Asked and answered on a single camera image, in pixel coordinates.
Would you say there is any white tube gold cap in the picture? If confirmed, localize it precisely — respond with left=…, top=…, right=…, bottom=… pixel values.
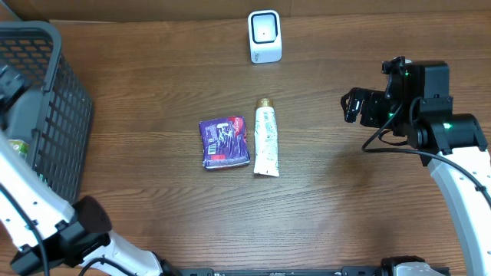
left=254, top=98, right=279, bottom=177

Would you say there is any purple snack packet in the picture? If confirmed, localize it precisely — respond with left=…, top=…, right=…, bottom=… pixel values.
left=199, top=116, right=250, bottom=170

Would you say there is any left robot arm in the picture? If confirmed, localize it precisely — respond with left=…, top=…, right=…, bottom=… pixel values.
left=1, top=136, right=179, bottom=275

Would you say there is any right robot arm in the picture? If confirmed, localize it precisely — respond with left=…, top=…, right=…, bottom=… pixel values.
left=341, top=56, right=490, bottom=275

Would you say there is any white barcode scanner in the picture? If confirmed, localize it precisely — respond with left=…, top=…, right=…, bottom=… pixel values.
left=248, top=10, right=282, bottom=64

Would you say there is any grey plastic mesh basket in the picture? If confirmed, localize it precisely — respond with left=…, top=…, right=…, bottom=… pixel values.
left=1, top=21, right=94, bottom=203

